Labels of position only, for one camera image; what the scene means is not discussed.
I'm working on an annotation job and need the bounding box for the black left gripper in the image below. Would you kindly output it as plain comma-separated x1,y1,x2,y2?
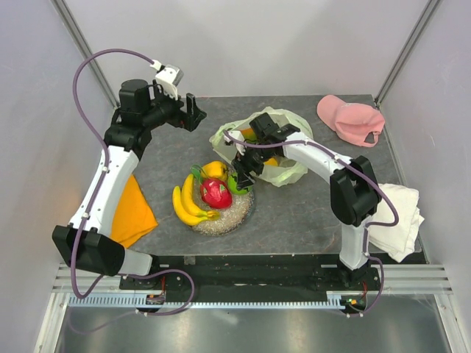
142,80,205,132

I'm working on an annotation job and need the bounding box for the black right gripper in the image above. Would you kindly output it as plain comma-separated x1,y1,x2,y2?
231,142,276,190

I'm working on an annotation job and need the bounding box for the green fake apple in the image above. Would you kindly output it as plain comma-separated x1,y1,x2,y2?
227,172,252,195

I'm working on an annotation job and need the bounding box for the red fake dragon fruit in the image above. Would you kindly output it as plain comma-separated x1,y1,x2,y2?
191,165,233,210

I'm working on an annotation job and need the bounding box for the yellow fake bell pepper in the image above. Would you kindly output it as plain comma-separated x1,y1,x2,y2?
202,160,229,182

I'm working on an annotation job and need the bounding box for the yellow fake lemon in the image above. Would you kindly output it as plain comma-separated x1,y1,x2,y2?
264,157,278,166

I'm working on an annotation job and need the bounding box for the translucent green plastic bag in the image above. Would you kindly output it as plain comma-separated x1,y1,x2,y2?
209,107,313,187

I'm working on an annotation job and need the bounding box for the yellow fake banana bunch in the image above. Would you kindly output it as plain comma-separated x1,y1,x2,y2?
172,174,220,227

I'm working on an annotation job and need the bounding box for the orange green fake mango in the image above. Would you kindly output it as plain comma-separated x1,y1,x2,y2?
241,128,258,143

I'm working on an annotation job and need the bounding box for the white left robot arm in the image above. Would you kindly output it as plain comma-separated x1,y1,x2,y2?
52,79,206,289

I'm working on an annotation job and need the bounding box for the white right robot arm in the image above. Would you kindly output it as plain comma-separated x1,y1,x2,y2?
224,113,381,290

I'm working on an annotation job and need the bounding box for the speckled glass plate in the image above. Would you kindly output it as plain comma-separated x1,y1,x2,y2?
190,177,255,236

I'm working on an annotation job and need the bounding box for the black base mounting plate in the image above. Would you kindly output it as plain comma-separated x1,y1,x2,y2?
118,253,383,295

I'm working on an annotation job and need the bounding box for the orange cloth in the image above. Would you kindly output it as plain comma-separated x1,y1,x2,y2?
110,174,158,249

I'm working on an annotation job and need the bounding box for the pink baseball cap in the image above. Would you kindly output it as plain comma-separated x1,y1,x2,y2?
316,95,385,148

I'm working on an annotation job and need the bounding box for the white folded towel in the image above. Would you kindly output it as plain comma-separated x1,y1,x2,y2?
369,184,425,263

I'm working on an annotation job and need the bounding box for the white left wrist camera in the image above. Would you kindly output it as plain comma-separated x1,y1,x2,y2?
150,60,184,100

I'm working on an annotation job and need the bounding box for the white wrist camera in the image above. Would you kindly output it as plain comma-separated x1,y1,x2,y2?
223,129,246,155
150,60,184,100

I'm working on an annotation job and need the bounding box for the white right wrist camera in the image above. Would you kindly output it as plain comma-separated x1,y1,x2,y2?
223,129,246,155

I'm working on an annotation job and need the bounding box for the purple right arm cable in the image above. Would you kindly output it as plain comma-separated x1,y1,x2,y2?
222,130,400,317

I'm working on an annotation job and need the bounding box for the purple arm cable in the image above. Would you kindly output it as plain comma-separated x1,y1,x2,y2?
222,130,400,317
70,48,195,334

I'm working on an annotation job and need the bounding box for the grey slotted cable duct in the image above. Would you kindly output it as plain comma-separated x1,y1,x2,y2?
68,293,345,310

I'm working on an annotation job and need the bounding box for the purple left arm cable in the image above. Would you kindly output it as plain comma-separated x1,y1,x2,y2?
70,48,195,334

